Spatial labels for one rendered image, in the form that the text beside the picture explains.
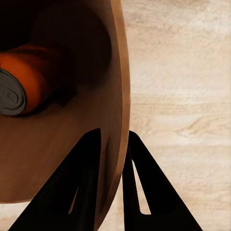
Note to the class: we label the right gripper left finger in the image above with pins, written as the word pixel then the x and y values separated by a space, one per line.
pixel 78 172

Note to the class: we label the trash can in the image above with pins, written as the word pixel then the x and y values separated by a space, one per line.
pixel 96 95

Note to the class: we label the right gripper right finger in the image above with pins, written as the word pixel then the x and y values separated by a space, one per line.
pixel 168 211

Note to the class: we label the can of soda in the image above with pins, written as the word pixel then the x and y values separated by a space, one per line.
pixel 30 73

